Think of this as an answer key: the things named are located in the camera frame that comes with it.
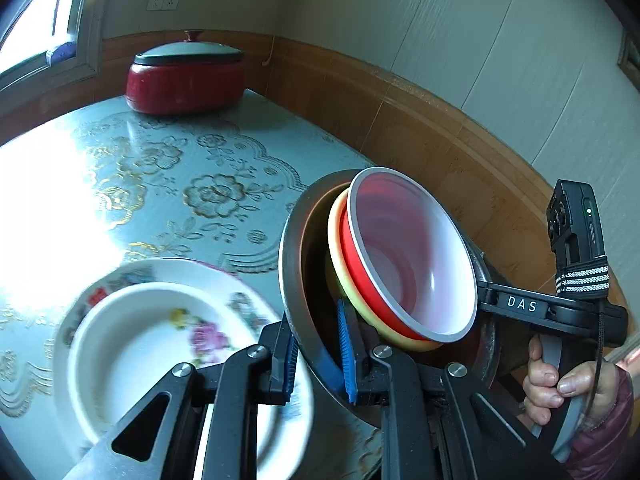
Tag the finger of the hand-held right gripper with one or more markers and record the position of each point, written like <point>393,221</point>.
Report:
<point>484,294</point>

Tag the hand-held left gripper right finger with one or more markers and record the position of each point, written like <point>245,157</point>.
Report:
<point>347,355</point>

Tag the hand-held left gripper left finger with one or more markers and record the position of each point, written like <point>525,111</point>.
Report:
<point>287,365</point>

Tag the red plastic bowl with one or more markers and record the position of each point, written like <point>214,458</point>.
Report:
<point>415,260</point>

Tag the stainless steel bowl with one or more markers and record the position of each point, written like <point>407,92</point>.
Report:
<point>300,280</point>

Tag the yellow plastic bowl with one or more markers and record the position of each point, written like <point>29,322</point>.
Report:
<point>336,240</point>

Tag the white plate with rose print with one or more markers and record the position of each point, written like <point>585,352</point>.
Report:
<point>140,350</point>

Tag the scalloped plate with red print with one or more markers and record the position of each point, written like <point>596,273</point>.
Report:
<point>125,274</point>

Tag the person's right forearm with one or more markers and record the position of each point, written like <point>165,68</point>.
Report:
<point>605,440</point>

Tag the person's right hand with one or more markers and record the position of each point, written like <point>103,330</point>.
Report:
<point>545,385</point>

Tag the red pot with lid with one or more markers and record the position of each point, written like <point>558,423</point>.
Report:
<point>185,85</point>

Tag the small blue and white box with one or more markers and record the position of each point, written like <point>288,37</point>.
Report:
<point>62,52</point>

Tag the window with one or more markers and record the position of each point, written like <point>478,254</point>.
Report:
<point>40,20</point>

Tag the white wall socket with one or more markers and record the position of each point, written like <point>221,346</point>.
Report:
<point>162,3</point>

